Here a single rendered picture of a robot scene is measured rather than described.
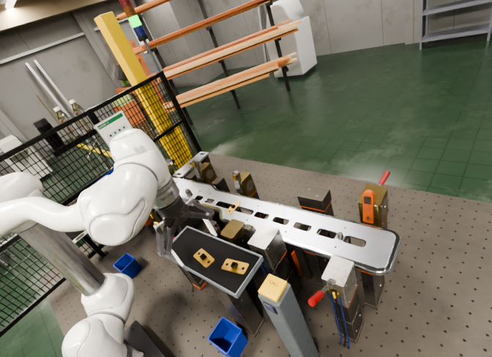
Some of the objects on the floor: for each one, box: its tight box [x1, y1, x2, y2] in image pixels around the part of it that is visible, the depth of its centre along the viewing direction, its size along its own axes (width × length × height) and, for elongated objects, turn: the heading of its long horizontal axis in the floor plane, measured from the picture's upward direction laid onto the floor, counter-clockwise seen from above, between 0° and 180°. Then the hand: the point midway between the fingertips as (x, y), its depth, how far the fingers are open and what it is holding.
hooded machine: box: [266, 0, 317, 80], centre depth 577 cm, size 80×65×152 cm
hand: (196, 246), depth 84 cm, fingers open, 13 cm apart
